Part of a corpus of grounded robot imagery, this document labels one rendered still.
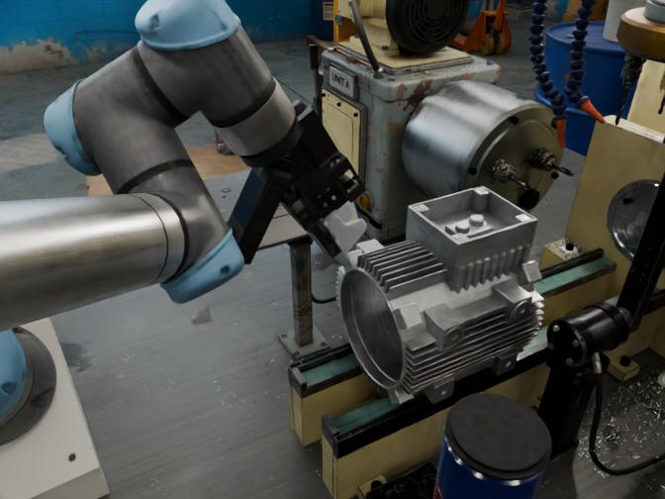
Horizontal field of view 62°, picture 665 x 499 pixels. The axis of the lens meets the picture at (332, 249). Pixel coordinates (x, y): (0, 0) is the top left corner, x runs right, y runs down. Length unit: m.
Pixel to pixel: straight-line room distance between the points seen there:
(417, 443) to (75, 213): 0.56
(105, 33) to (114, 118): 5.61
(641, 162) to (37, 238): 0.89
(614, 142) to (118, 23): 5.46
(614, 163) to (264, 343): 0.67
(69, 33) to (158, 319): 5.14
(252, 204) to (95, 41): 5.58
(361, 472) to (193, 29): 0.56
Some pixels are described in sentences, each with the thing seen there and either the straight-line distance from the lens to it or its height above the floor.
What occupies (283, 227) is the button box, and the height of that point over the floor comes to 1.06.
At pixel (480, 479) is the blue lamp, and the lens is 0.34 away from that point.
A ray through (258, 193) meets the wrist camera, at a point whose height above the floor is 1.22.
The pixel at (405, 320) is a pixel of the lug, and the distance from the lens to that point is 0.62.
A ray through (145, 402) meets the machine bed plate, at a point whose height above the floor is 0.80.
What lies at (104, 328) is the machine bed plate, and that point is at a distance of 1.11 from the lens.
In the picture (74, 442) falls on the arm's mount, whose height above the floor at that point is 0.89.
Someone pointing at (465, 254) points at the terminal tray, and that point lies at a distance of 0.65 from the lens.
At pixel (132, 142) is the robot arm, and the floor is 1.30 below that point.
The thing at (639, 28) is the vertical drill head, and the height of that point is 1.33.
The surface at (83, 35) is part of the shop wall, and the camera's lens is 6.10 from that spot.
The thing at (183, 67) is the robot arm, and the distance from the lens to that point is 0.50.
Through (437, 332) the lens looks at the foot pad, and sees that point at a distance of 0.63.
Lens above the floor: 1.48
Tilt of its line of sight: 34 degrees down
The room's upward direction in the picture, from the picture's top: straight up
